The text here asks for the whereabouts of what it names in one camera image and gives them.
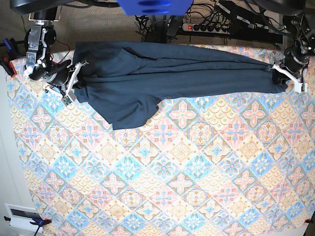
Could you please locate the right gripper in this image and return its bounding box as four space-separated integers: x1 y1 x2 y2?
44 60 89 98

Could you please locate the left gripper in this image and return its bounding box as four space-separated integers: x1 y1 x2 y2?
272 49 309 85

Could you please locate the dark navy t-shirt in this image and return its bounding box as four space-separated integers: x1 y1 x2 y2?
73 42 287 130

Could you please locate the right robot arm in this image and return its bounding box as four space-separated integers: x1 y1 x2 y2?
24 7 88 105

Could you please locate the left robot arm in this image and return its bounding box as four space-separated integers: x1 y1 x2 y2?
272 12 315 93

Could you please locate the orange black clamp left edge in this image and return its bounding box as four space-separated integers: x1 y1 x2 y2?
0 57 17 78

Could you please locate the blue clamp upper left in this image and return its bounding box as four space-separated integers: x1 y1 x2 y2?
0 38 25 55

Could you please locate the white power strip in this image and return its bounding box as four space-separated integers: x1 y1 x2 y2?
182 23 229 34

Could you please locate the patterned tile tablecloth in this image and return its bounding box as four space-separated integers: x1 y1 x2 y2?
6 59 315 236

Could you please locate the blue orange clamp bottom left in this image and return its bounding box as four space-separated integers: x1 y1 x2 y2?
30 218 52 236

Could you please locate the white floor vent box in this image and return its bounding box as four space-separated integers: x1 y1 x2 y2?
4 204 41 232

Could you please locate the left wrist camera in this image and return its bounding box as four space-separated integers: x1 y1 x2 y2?
294 83 308 93

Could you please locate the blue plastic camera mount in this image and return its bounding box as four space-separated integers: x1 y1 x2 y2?
117 0 193 16

